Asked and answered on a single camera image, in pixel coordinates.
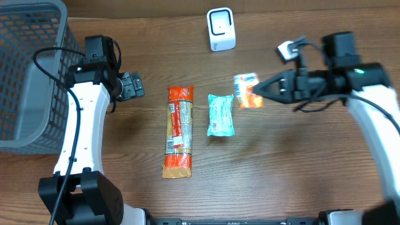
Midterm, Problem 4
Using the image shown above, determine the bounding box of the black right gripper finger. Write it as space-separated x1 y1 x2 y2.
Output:
254 69 295 91
253 86 294 104

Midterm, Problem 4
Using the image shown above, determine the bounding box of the orange Kleenex tissue pack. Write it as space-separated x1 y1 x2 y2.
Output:
234 72 264 109

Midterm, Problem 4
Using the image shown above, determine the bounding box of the orange spaghetti packet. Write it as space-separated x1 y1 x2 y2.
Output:
162 86 194 179

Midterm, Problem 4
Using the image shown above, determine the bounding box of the teal tissue pack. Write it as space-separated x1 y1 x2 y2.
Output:
207 94 235 137

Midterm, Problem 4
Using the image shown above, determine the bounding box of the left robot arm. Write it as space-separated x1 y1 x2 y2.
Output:
38 35 152 225

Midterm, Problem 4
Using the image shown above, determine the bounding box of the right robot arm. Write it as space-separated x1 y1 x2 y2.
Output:
253 31 399 224

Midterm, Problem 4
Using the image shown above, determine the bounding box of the white barcode scanner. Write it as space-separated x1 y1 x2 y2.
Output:
206 7 236 52

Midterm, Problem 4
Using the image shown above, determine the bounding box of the grey plastic mesh basket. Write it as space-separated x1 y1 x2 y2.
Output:
1 0 82 154

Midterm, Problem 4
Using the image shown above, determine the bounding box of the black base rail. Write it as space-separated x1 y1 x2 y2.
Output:
148 217 324 225

